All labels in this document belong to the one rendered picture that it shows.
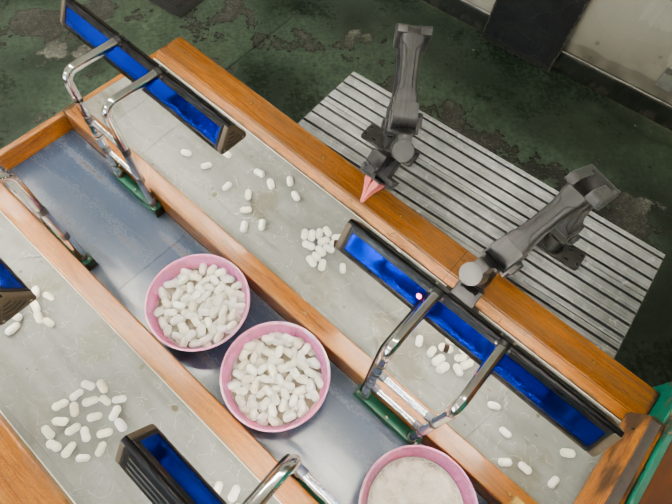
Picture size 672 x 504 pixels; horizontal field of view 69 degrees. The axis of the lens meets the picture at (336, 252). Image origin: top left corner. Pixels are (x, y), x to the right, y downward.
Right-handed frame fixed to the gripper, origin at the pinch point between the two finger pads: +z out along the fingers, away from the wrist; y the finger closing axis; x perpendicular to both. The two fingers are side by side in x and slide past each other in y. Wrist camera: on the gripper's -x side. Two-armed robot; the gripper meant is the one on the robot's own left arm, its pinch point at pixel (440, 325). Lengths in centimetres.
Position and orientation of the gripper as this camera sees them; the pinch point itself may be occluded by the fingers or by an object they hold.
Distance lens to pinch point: 132.4
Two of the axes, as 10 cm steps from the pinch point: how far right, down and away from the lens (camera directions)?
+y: 7.5, 6.1, -2.7
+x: 4.0, -0.8, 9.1
